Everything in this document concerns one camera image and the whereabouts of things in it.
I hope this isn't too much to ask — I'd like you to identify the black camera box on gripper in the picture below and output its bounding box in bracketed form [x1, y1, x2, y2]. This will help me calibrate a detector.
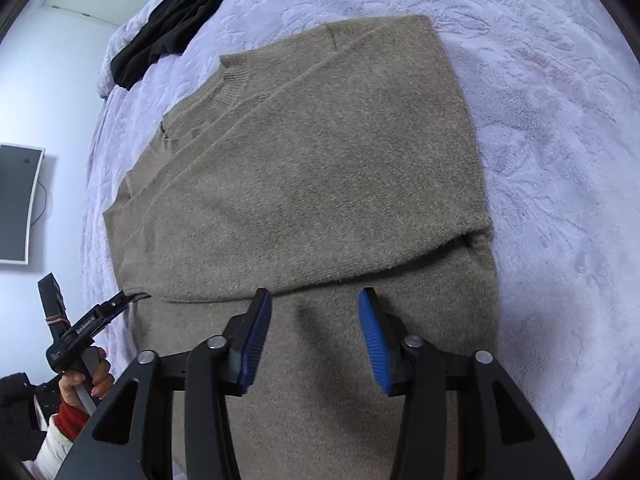
[38, 273, 70, 341]

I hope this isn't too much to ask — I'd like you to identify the wall mounted monitor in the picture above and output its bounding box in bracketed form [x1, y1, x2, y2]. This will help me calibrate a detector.
[0, 143, 44, 266]

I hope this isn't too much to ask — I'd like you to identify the black garment on bed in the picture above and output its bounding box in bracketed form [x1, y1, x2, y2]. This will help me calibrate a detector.
[111, 0, 224, 90]

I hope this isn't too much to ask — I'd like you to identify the taupe knit sweater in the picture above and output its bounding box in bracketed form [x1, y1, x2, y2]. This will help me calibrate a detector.
[104, 15, 498, 479]

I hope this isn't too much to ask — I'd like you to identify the lavender embossed bedspread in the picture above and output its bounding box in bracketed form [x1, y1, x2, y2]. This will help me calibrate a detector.
[80, 0, 639, 479]

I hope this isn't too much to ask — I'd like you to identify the black clothing on floor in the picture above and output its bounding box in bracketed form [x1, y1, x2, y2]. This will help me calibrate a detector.
[1, 372, 49, 462]

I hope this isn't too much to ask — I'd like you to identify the white puffy jacket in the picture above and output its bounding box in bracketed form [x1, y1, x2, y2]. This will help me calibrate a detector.
[23, 415, 73, 480]

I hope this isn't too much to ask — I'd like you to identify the red sleeve forearm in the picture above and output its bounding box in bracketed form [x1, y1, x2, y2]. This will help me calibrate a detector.
[53, 400, 89, 442]

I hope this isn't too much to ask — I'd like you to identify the person left hand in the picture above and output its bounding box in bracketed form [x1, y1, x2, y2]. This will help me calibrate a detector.
[58, 347, 115, 415]

